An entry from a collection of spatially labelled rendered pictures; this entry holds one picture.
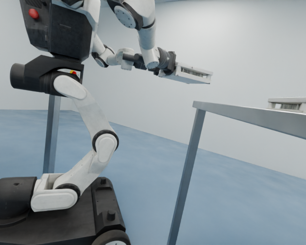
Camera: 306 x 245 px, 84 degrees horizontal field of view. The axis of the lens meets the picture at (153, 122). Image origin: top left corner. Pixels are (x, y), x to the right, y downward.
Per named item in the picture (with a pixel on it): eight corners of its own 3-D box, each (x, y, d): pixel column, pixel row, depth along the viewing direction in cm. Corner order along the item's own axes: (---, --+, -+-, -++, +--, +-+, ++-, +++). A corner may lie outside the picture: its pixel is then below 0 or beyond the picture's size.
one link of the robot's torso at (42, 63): (8, 89, 71) (9, 45, 68) (18, 88, 82) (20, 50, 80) (80, 99, 82) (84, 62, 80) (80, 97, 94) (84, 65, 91)
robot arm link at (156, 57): (163, 44, 83) (149, 36, 73) (169, 64, 81) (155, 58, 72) (145, 57, 89) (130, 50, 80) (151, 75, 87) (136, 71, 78)
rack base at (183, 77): (188, 83, 124) (189, 80, 123) (211, 83, 101) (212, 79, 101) (158, 76, 114) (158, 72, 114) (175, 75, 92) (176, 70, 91)
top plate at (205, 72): (189, 77, 123) (190, 74, 123) (212, 75, 101) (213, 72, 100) (159, 68, 113) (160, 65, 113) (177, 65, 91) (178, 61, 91)
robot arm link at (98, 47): (96, 65, 124) (75, 37, 106) (108, 54, 127) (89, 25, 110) (105, 68, 117) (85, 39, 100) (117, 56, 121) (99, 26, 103)
